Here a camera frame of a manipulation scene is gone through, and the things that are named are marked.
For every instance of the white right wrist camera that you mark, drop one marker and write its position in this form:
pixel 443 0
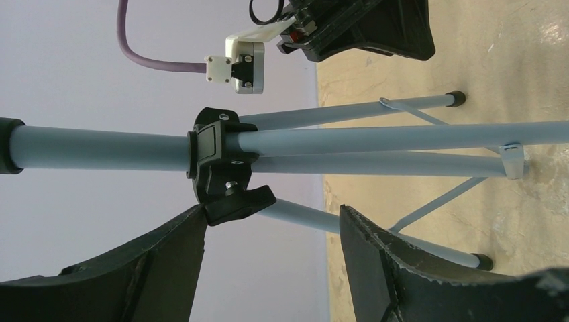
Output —
pixel 243 64

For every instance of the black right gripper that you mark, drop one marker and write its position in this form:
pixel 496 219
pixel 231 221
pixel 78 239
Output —
pixel 326 28

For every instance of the light blue music stand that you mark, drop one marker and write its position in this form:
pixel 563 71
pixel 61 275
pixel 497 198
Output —
pixel 223 150

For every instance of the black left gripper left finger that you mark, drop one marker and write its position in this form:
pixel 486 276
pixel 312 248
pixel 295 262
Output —
pixel 151 278

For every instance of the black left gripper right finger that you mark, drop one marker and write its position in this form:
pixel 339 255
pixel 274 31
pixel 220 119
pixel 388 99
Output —
pixel 393 280

